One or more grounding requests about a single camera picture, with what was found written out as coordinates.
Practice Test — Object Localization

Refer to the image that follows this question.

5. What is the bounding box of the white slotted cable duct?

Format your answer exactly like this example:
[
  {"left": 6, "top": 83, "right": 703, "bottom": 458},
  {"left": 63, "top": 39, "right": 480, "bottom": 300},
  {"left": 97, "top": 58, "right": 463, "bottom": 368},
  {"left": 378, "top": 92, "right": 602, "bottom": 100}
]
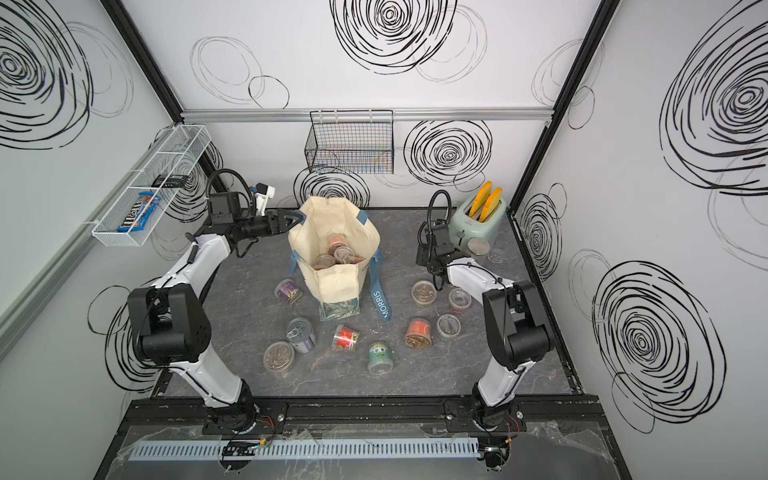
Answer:
[{"left": 128, "top": 437, "right": 482, "bottom": 462}]

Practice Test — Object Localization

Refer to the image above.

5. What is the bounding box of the mint green toaster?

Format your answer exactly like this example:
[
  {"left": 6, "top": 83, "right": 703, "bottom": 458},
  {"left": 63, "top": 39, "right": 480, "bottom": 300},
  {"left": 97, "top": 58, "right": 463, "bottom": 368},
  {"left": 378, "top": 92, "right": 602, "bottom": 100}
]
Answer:
[{"left": 449, "top": 197, "right": 506, "bottom": 256}]

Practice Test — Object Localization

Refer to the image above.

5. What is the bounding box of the green label seed jar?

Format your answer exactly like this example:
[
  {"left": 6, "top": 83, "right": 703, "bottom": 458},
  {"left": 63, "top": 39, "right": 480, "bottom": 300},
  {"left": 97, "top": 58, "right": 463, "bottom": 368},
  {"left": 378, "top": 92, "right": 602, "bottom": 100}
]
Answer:
[{"left": 436, "top": 314, "right": 462, "bottom": 342}]

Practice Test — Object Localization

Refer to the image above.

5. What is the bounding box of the yellow toast slice left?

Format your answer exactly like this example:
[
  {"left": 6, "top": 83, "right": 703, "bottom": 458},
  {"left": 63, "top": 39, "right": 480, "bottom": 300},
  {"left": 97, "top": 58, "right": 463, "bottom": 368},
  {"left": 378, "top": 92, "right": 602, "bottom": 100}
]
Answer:
[{"left": 468, "top": 181, "right": 493, "bottom": 219}]

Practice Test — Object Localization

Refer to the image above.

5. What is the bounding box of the orange label seed jar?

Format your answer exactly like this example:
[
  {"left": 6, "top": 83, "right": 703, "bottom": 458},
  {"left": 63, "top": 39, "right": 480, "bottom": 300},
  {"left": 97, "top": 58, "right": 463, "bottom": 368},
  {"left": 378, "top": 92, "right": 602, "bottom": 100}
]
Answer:
[{"left": 404, "top": 318, "right": 432, "bottom": 349}]

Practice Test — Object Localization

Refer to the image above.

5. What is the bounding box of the clear brown seed jar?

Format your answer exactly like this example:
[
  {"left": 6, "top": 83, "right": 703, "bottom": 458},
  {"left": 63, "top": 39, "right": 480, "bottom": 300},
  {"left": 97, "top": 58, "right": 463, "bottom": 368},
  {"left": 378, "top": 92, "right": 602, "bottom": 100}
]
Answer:
[{"left": 263, "top": 341, "right": 295, "bottom": 373}]

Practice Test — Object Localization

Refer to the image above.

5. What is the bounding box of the red label seed jar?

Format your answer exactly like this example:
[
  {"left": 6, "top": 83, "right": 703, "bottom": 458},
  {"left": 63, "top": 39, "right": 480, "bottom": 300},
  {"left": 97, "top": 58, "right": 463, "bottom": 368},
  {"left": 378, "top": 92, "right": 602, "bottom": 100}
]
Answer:
[{"left": 331, "top": 324, "right": 360, "bottom": 351}]

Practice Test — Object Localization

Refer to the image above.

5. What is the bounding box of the white wire wall shelf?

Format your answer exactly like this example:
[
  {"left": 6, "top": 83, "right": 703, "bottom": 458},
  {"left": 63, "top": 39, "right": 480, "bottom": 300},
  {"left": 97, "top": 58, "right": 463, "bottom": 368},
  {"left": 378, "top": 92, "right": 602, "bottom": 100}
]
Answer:
[{"left": 91, "top": 124, "right": 211, "bottom": 247}]

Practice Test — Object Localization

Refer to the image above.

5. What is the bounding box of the red label jar in bag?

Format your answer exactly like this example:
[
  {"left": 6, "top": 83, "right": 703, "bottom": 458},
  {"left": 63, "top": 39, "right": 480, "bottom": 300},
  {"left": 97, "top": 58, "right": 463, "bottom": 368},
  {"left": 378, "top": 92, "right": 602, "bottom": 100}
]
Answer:
[{"left": 328, "top": 234, "right": 356, "bottom": 264}]

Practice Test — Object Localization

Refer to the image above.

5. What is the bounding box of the yellow toast slice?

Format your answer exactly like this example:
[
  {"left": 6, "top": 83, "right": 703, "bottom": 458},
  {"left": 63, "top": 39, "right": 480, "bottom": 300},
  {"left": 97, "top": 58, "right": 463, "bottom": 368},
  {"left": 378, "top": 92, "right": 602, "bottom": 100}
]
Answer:
[
  {"left": 478, "top": 188, "right": 503, "bottom": 222},
  {"left": 468, "top": 181, "right": 493, "bottom": 219}
]

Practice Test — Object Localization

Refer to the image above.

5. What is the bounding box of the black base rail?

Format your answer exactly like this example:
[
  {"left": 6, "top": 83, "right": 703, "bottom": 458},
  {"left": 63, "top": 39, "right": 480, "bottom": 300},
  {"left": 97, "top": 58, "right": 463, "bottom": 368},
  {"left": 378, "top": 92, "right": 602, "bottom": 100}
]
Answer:
[{"left": 120, "top": 394, "right": 605, "bottom": 436}]

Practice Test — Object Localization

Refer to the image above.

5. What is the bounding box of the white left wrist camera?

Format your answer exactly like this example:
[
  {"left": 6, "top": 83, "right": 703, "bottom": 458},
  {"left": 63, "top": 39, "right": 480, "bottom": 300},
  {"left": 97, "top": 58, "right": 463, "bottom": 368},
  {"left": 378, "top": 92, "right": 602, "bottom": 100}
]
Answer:
[{"left": 251, "top": 183, "right": 275, "bottom": 216}]

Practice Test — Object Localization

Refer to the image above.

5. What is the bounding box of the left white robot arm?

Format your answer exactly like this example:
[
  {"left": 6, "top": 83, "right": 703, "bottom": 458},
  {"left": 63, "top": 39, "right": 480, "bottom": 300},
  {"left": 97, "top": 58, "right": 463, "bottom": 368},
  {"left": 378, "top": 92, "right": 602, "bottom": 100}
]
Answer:
[{"left": 127, "top": 193, "right": 306, "bottom": 431}]

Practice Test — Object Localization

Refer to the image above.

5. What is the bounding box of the black small device on shelf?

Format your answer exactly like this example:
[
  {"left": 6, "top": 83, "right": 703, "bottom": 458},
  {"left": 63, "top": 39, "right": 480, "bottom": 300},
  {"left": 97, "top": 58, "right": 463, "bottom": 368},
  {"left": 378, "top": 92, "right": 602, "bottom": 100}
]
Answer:
[{"left": 151, "top": 174, "right": 190, "bottom": 189}]

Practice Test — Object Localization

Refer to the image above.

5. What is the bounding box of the blue candy bag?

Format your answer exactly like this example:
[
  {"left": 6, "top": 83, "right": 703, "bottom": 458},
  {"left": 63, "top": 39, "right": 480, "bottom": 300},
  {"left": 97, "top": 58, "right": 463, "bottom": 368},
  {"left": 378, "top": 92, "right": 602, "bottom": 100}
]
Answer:
[{"left": 116, "top": 191, "right": 160, "bottom": 233}]

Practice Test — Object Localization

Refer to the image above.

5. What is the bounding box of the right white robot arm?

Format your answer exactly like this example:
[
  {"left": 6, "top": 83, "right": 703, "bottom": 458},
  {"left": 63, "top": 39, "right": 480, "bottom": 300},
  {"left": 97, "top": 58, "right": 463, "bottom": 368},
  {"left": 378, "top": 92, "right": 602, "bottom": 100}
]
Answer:
[{"left": 416, "top": 220, "right": 554, "bottom": 428}]

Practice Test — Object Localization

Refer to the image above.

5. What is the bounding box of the clear purple seed jar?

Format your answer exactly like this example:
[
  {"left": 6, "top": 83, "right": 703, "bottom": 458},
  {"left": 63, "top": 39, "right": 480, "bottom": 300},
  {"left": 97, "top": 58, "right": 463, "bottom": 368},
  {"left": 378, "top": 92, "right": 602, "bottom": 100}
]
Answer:
[{"left": 273, "top": 278, "right": 303, "bottom": 305}]

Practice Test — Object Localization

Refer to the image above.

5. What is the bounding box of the clear jar red band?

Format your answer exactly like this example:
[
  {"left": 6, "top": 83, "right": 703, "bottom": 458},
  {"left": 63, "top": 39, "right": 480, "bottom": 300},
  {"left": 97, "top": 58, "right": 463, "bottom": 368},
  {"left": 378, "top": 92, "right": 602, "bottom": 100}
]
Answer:
[{"left": 448, "top": 287, "right": 472, "bottom": 314}]

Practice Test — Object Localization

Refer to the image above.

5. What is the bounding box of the black wire wall basket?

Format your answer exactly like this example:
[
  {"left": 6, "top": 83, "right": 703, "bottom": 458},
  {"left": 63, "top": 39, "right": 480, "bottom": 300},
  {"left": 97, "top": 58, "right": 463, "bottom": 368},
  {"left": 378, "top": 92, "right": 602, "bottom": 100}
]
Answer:
[{"left": 304, "top": 109, "right": 395, "bottom": 174}]

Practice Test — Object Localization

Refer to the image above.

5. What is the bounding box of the clear plastic cup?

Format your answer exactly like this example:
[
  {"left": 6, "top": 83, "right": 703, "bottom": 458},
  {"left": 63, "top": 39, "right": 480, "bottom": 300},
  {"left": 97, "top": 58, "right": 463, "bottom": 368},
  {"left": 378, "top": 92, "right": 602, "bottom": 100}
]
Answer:
[{"left": 467, "top": 237, "right": 491, "bottom": 263}]

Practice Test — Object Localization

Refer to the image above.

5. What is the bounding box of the black aluminium frame post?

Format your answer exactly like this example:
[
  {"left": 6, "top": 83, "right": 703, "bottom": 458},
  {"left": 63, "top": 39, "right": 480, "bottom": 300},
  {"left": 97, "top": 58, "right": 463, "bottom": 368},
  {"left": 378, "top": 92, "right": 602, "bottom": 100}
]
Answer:
[{"left": 100, "top": 0, "right": 223, "bottom": 223}]

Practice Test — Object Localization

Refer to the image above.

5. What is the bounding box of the yellow toast slice right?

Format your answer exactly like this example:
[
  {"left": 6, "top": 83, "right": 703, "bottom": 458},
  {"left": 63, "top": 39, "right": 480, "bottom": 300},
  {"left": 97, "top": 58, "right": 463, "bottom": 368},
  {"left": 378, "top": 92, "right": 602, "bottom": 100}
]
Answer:
[{"left": 478, "top": 188, "right": 503, "bottom": 222}]

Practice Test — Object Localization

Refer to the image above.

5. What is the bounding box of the cream canvas tote bag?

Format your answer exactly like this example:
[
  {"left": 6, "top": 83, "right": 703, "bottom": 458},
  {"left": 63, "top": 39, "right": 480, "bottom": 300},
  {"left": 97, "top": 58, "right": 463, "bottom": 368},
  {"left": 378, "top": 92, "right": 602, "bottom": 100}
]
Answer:
[{"left": 288, "top": 196, "right": 393, "bottom": 322}]

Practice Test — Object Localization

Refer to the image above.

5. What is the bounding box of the teal green label jar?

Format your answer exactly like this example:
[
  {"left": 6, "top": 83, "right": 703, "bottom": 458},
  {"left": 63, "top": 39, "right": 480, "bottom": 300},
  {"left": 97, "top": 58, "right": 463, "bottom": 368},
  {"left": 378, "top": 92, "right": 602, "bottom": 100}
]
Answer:
[{"left": 367, "top": 342, "right": 394, "bottom": 375}]

